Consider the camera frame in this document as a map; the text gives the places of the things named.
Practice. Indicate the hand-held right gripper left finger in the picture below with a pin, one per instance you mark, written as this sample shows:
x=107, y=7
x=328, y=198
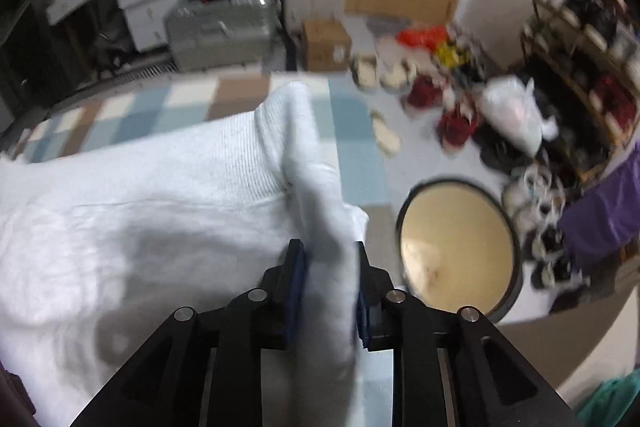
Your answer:
x=295, y=287

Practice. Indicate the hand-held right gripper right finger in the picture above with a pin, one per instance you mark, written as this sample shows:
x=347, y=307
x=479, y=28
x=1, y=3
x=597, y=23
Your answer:
x=362, y=307

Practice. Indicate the grey hoodie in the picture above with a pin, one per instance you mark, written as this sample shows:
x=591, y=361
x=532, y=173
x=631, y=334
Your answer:
x=150, y=207

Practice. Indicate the round beige stool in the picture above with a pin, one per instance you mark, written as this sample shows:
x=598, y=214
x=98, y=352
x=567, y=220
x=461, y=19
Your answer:
x=455, y=242

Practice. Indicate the pile of shoes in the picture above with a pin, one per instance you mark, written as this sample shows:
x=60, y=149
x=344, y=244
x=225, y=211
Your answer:
x=452, y=127

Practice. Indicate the checkered bed sheet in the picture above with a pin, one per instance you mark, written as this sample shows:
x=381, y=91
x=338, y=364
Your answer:
x=150, y=112

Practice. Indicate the cardboard box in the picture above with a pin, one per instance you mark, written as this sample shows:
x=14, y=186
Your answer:
x=322, y=44

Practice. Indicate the white plastic bag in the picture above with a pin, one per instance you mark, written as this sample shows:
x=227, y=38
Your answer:
x=515, y=112

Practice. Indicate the purple cloth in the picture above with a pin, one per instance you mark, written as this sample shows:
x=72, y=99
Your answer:
x=600, y=217

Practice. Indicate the silver suitcase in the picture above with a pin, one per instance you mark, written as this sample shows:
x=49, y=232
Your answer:
x=220, y=32

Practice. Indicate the teal cloth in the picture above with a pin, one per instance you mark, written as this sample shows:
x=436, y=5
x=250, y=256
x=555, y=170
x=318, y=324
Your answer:
x=615, y=399

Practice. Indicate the orange plastic bag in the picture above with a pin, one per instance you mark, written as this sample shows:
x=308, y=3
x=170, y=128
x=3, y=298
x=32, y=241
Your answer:
x=422, y=38

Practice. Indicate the wooden shoe rack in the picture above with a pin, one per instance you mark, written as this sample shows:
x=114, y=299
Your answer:
x=575, y=32

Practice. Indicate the black cabinet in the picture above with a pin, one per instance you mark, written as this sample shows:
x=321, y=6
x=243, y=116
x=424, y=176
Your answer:
x=20, y=72

